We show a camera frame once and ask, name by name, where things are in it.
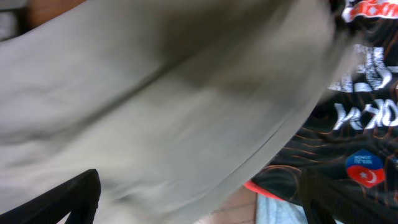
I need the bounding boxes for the light blue garment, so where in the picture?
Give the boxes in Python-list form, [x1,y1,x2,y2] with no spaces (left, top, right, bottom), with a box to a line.
[256,195,308,224]

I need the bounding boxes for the red orange garment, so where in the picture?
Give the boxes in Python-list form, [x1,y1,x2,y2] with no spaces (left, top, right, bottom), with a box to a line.
[244,180,282,200]

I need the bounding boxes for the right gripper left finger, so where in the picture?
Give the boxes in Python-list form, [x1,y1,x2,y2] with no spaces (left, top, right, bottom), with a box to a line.
[1,169,101,224]

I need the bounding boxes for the black printed jersey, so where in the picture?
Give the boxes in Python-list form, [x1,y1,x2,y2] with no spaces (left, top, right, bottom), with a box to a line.
[251,0,397,211]

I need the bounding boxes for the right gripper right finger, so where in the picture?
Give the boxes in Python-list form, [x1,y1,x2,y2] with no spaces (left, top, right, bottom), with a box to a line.
[298,169,397,224]

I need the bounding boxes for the khaki beige trousers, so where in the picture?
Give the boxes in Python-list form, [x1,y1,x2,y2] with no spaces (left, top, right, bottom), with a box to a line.
[1,0,358,223]

